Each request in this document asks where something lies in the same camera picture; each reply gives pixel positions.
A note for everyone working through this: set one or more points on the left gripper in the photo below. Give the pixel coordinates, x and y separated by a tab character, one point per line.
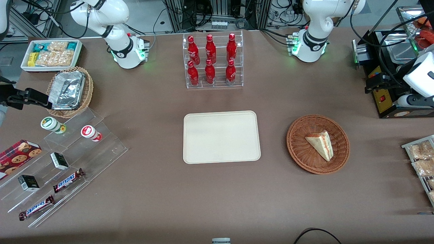
390	82

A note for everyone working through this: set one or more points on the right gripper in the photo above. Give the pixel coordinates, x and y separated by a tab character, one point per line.
7	91

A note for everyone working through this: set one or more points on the triangle sandwich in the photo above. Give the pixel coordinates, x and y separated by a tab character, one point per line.
321	144

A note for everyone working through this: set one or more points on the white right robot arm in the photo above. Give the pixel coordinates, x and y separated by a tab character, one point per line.
115	13

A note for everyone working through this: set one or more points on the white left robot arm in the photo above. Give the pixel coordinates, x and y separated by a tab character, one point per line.
315	20

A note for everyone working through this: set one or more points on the tan wicker basket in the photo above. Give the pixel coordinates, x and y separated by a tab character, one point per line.
89	91

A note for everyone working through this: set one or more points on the tray of packaged snacks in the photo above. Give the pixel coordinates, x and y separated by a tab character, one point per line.
407	146

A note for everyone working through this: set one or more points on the brown round wicker basket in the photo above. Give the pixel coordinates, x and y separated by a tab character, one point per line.
300	149

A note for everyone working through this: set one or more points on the beige plastic tray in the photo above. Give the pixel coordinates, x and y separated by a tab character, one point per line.
220	137

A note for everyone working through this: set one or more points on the aluminium foil container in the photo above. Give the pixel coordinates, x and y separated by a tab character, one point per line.
67	89

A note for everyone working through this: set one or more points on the green lid white cup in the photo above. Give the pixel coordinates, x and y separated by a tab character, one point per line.
51	124

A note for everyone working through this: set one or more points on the yellow snack packet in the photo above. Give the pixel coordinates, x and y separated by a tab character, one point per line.
32	59

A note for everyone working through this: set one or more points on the steel pan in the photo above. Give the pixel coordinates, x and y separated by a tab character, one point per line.
401	49

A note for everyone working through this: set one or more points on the large clear cracker bag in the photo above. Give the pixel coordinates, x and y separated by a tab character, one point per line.
56	58

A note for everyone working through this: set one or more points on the teal snack packet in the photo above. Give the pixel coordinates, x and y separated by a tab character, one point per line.
40	46
72	45

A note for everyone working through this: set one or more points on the black hot food appliance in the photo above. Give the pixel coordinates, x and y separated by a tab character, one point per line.
423	112

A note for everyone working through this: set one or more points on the small clear cracker bag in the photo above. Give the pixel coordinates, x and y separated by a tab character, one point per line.
57	45

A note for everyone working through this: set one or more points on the white snack bin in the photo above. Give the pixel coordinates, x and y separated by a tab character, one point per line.
78	54

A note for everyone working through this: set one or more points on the red lid white cup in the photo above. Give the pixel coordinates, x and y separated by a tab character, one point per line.
90	132

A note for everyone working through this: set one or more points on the red cookie box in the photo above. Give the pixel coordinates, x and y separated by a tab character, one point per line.
17	157

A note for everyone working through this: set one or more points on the small dark green box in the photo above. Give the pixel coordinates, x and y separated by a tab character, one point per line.
28	183
59	161

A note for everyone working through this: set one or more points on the red sausages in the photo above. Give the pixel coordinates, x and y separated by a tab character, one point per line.
426	32

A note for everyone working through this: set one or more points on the clear bag of crackers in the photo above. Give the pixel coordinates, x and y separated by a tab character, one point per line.
420	150
423	167
431	183
432	196

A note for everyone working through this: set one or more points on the clear acrylic stepped display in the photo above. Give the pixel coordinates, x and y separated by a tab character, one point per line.
101	152

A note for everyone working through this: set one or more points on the Snickers chocolate bar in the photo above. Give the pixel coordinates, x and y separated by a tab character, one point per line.
67	180
36	207

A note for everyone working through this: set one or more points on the red cola bottle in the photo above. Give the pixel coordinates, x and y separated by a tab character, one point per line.
210	73
230	73
193	49
210	49
231	47
193	74

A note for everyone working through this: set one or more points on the clear acrylic bottle rack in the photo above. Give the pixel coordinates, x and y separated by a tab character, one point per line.
220	84

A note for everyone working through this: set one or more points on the white power strip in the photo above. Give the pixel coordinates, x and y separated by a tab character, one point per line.
219	25

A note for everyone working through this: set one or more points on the aluminium frame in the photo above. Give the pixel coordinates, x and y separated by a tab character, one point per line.
37	18

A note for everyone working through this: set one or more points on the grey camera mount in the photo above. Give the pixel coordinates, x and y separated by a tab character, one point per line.
221	241

